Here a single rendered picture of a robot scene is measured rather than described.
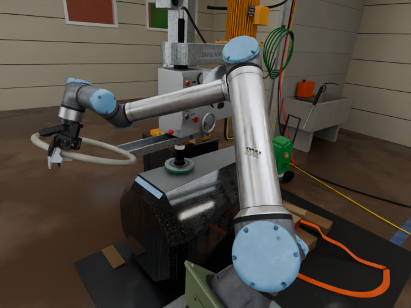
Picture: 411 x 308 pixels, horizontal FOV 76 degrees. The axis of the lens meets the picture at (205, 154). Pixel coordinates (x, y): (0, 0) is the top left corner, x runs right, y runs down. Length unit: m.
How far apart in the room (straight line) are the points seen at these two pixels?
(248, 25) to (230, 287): 1.79
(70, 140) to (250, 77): 0.74
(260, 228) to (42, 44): 7.10
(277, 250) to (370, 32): 6.18
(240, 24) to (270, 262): 1.79
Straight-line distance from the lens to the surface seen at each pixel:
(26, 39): 7.40
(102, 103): 1.06
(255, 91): 0.80
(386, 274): 2.78
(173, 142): 1.72
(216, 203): 1.86
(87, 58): 7.65
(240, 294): 0.82
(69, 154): 1.21
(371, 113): 6.57
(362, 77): 6.60
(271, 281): 0.63
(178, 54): 1.61
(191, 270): 0.86
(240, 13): 2.17
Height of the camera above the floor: 1.69
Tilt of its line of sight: 23 degrees down
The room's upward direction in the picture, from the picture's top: 3 degrees clockwise
